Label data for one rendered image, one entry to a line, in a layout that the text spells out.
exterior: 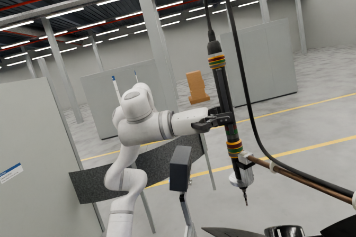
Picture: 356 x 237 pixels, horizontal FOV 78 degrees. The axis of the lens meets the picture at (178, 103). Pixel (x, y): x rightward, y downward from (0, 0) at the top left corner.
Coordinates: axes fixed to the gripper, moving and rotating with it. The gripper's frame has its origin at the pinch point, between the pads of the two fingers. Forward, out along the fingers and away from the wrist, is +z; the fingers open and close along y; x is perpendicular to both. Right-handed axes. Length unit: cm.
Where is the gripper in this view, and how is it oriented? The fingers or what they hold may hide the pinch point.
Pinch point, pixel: (227, 114)
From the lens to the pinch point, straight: 61.6
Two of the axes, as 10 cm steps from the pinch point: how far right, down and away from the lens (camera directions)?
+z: 9.6, -2.0, -2.1
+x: -2.4, -9.5, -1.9
